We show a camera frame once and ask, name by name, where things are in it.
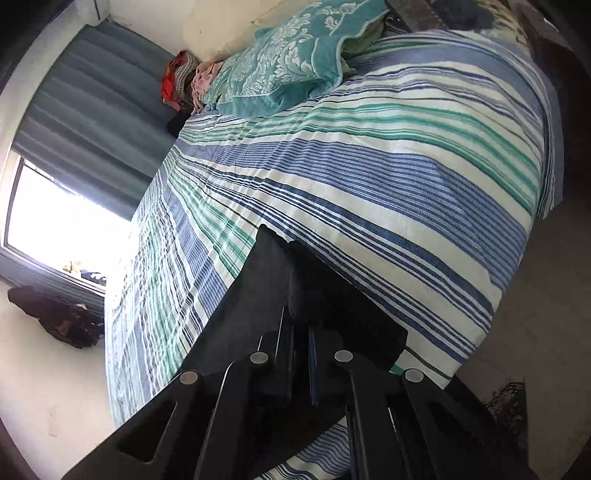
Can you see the cream headboard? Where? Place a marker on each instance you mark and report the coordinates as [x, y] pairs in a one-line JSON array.
[[221, 27]]

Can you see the pile of red clothes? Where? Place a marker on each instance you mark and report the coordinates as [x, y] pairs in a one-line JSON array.
[[174, 78]]

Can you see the black bedside box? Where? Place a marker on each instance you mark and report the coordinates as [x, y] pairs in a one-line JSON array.
[[178, 122]]

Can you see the striped bed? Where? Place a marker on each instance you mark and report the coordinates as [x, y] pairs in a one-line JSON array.
[[369, 184]]

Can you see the pink cloth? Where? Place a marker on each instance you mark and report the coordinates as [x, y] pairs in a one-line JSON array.
[[203, 78]]

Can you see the wide blue curtain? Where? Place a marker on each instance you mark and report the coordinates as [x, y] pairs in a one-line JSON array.
[[92, 115]]

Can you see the hanging dark clothes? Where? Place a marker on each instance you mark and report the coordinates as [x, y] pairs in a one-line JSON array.
[[55, 316]]

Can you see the dark mesh cloth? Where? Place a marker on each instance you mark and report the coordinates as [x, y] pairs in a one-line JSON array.
[[508, 408]]

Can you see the small teal floral pillow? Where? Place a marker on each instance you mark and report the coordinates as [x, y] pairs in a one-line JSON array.
[[216, 90]]

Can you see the bright window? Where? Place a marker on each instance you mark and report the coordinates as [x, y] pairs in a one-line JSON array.
[[55, 221]]

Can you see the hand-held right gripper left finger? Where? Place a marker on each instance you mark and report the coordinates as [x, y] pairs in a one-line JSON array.
[[277, 369]]

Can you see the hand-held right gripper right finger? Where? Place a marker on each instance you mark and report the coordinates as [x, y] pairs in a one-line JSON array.
[[323, 374]]

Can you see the black pants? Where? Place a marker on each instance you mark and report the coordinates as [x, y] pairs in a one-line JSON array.
[[318, 295]]

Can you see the large teal floral pillow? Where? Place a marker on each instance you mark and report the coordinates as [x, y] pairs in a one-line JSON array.
[[286, 60]]

